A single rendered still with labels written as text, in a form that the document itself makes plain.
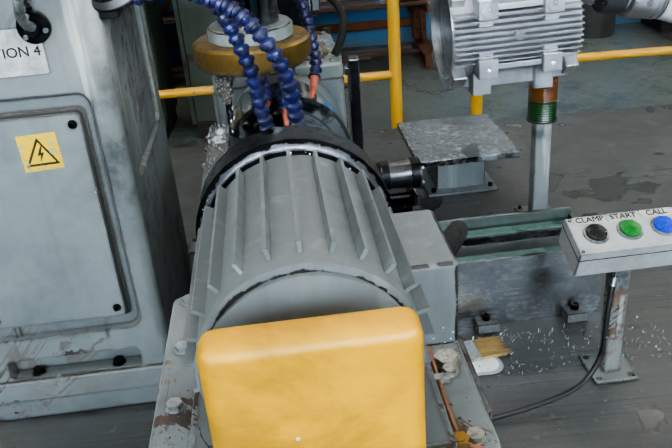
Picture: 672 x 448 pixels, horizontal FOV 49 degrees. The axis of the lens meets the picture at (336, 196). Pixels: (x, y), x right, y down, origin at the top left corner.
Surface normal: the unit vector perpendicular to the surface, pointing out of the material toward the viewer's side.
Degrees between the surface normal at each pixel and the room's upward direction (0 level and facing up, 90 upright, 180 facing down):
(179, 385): 0
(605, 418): 0
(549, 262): 90
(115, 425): 0
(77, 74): 90
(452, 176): 90
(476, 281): 90
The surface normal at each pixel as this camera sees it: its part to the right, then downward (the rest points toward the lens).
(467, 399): -0.07, -0.90
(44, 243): 0.11, 0.43
